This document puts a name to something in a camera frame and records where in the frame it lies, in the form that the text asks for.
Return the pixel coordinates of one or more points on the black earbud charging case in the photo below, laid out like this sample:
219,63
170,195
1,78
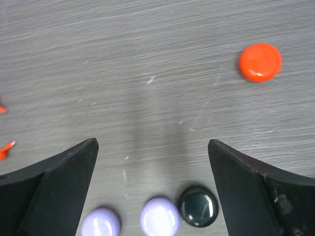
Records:
198,206

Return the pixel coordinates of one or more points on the upper orange earbud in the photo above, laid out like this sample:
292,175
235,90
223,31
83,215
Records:
3,109

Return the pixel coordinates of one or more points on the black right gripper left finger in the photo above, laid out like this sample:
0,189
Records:
47,198

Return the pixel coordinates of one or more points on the lower orange earbud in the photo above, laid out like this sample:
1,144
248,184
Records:
5,150

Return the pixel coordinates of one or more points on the orange earbud case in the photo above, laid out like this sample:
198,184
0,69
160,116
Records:
260,62

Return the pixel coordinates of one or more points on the orange earbud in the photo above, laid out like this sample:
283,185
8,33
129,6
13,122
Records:
3,109
5,150

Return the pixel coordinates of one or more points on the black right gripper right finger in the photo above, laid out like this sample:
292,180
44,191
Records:
258,199

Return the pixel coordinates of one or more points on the lilac earbud case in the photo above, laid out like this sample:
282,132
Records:
159,217
101,222

